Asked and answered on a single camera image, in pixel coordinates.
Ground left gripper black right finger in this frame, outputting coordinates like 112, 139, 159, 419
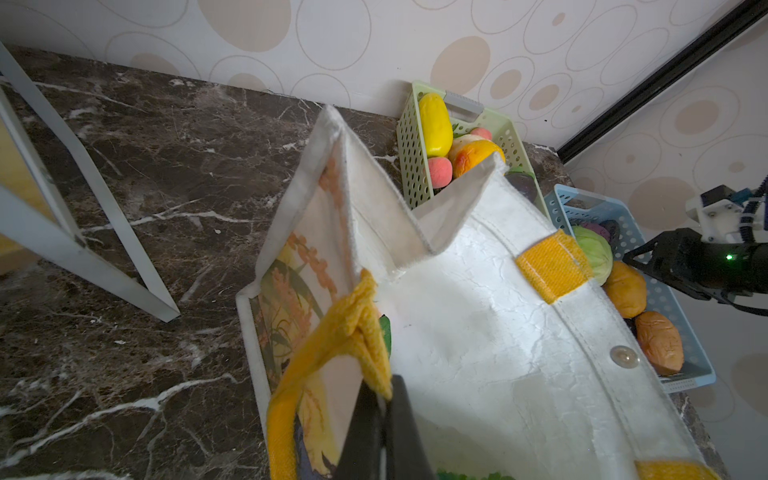
384, 375, 436, 480

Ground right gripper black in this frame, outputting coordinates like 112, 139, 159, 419
622, 228, 767, 316

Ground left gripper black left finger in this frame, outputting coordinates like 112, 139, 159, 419
333, 382, 384, 480

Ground white grocery bag yellow handles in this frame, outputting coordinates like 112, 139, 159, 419
236, 107, 714, 479

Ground blue vegetable basket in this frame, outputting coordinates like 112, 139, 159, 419
544, 184, 716, 393

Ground orange fruit in blue basket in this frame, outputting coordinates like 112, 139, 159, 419
602, 261, 647, 319

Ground brown potato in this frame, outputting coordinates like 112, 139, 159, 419
635, 311, 684, 376

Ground purple onion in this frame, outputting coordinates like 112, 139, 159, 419
580, 220, 619, 243

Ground green round cabbage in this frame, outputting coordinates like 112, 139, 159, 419
572, 226, 614, 285

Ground dark brown avocado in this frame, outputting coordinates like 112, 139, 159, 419
504, 171, 538, 204

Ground orange in green basket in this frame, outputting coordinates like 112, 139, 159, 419
448, 137, 505, 179

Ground pink peach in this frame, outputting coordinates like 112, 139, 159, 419
428, 157, 453, 190

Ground green fruit basket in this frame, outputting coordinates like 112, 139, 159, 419
396, 81, 547, 214

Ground yellow lemon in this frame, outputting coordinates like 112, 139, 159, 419
418, 93, 453, 158

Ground wooden two-tier shelf white frame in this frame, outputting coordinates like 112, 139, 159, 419
1, 46, 180, 322

